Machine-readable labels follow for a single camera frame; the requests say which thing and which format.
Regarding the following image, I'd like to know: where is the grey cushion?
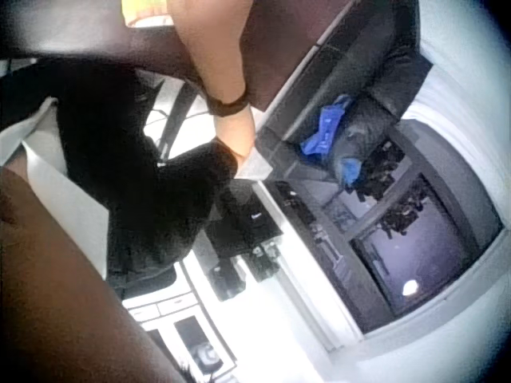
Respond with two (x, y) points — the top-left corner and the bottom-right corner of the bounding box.
(331, 99), (400, 168)

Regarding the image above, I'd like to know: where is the white sheet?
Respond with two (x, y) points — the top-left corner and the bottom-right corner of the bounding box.
(0, 97), (111, 280)

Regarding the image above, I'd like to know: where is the black wrist band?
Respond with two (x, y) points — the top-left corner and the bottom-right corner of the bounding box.
(205, 90), (252, 118)

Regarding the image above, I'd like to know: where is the person's right hand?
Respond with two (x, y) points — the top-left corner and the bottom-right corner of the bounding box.
(212, 104), (257, 165)

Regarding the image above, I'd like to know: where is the dark grey sofa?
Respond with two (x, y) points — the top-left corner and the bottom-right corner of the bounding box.
(255, 0), (434, 168)

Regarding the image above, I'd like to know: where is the grey glass top table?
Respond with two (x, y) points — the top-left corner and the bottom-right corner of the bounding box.
(265, 119), (505, 334)

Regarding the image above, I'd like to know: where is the black garment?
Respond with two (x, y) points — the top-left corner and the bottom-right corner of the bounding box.
(55, 65), (240, 290)

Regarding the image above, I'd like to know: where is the small blue cloth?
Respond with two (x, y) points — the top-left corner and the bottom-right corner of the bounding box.
(339, 157), (365, 187)

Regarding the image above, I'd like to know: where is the yellow object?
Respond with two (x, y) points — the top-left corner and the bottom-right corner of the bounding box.
(121, 0), (175, 27)

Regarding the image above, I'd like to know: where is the long black device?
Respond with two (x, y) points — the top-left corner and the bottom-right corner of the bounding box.
(275, 181), (316, 225)

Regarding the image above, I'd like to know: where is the white paper piece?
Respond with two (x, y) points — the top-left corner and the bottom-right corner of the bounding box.
(234, 154), (274, 181)

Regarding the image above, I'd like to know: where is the black bag with white logo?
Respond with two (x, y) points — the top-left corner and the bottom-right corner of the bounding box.
(207, 181), (284, 256)

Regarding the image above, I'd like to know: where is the black box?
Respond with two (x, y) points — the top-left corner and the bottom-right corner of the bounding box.
(247, 243), (283, 282)

